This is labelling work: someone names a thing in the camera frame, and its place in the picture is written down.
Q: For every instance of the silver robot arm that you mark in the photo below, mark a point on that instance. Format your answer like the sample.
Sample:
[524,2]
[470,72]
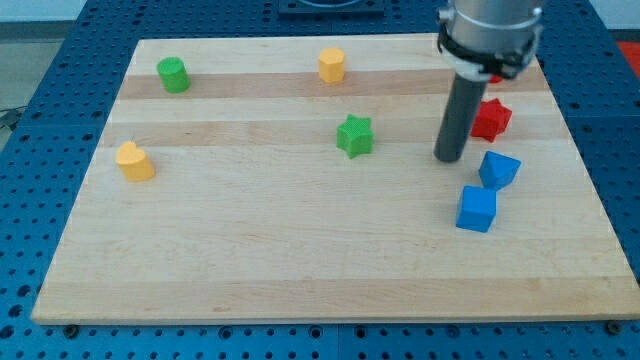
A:
[485,38]

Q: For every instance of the wooden board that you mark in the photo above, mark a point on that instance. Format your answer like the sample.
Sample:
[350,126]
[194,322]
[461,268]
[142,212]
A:
[255,215]

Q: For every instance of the green cylinder block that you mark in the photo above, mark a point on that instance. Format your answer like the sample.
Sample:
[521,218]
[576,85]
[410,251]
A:
[173,74]

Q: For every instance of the small red block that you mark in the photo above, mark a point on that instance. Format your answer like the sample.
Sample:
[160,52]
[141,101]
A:
[495,79]

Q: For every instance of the green star block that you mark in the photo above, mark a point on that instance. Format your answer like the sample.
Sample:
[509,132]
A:
[355,136]

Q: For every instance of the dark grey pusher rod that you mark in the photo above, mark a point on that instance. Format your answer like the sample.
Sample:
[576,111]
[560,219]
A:
[461,109]

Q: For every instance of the blue cube block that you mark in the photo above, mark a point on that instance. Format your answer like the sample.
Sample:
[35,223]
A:
[477,208]

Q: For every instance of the yellow hexagon block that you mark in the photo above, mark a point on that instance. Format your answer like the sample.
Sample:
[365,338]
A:
[331,63]

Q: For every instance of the red star block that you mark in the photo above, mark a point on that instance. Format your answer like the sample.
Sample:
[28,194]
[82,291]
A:
[491,120]

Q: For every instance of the yellow heart block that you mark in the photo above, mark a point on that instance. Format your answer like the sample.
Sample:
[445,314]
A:
[134,163]

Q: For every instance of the blue pentagon block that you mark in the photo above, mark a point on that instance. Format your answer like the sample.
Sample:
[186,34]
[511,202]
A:
[497,170]

